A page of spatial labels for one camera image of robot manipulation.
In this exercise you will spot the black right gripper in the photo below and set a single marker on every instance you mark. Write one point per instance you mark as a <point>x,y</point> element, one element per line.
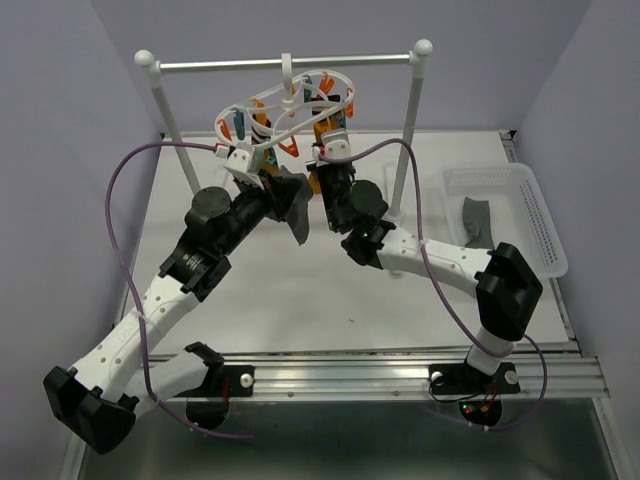
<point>309,166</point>

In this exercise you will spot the grey sock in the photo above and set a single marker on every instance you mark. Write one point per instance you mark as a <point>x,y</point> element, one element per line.
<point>476,220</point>
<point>297,216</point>

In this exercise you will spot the teal clothes peg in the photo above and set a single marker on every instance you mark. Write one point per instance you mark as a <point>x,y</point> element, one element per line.
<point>308,88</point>
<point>239,125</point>

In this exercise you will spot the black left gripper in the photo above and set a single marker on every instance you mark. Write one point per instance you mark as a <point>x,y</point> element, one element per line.
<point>258,191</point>

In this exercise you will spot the orange clothes peg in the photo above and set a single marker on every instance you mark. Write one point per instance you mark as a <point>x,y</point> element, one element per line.
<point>224,129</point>
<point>290,148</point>

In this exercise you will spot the aluminium mounting rail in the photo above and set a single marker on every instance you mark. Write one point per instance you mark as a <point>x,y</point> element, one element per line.
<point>370,416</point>

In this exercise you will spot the white clip hanger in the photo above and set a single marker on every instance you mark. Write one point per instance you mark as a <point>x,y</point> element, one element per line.
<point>285,108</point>

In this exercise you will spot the teal clothes peg right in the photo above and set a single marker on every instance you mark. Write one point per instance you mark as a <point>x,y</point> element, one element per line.
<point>308,88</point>

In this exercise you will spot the orange clothes peg right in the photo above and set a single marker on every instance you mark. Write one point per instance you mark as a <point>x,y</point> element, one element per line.
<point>290,148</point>

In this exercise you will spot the orange brown sock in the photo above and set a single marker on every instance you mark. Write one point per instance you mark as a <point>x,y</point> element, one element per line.
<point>260,125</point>

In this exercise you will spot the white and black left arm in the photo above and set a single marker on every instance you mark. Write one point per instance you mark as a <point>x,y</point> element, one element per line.
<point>101,395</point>

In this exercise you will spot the white plastic basket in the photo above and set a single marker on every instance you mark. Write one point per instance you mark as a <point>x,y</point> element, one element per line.
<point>518,213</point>

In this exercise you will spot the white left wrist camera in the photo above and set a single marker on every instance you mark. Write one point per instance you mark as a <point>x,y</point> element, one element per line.
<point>241,161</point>

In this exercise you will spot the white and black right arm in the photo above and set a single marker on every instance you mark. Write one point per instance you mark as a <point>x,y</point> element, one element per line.
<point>504,286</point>

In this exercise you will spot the white clothes rack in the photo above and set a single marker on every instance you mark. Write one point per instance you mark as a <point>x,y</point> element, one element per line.
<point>416,58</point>

